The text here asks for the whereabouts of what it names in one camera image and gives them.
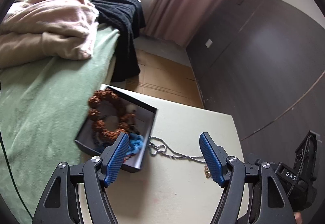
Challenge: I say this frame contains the green bed sheet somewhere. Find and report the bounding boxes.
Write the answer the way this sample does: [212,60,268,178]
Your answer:
[1,25,119,223]

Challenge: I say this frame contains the black jewelry box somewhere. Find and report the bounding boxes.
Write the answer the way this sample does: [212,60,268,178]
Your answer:
[75,84,158,173]

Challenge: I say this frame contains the person's right hand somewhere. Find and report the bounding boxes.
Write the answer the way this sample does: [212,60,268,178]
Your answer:
[294,212,302,224]

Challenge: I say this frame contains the blue knotted cord bracelet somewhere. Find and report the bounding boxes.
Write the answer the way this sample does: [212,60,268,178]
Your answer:
[124,133,145,161]

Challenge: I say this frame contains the black knitted throw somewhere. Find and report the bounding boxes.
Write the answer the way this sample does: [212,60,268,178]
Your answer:
[91,0,145,82]

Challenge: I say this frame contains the dark wardrobe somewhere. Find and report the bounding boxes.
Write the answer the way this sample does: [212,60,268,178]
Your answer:
[187,0,324,165]

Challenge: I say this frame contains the white wall socket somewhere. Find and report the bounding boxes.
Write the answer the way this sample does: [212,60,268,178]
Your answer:
[205,39,213,48]

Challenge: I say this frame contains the black cable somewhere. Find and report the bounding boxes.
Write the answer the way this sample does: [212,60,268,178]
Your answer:
[0,134,34,219]

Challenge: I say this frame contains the brown rudraksha bead bracelet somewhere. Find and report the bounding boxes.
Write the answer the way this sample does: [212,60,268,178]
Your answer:
[87,88,138,143]

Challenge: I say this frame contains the white square table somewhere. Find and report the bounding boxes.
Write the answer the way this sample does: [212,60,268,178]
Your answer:
[106,91,243,223]

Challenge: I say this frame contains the pink beige blanket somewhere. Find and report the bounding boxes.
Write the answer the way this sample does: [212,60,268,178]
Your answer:
[1,0,99,68]

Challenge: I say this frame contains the silver chain necklace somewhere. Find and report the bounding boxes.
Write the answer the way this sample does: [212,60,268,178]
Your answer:
[147,136,213,179]

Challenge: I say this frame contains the flattened cardboard on floor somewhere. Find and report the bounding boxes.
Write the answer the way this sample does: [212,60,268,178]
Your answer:
[119,49,204,108]

